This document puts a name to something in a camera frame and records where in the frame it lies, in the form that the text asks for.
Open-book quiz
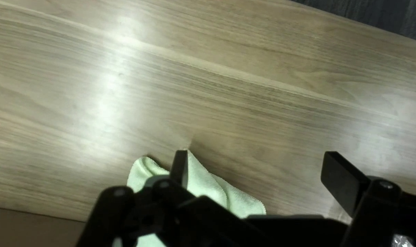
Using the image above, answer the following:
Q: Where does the brown cardboard box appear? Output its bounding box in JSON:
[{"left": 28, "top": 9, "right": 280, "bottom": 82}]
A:
[{"left": 0, "top": 206, "right": 88, "bottom": 247}]

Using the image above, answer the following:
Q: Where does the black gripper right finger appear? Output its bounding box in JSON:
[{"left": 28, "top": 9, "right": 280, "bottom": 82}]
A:
[{"left": 320, "top": 151, "right": 416, "bottom": 247}]

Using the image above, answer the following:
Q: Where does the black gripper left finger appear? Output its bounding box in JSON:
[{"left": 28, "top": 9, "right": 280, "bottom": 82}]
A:
[{"left": 76, "top": 149, "right": 264, "bottom": 247}]

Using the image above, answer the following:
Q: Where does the light green towel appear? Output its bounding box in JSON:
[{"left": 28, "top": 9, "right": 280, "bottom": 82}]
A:
[{"left": 125, "top": 149, "right": 268, "bottom": 247}]

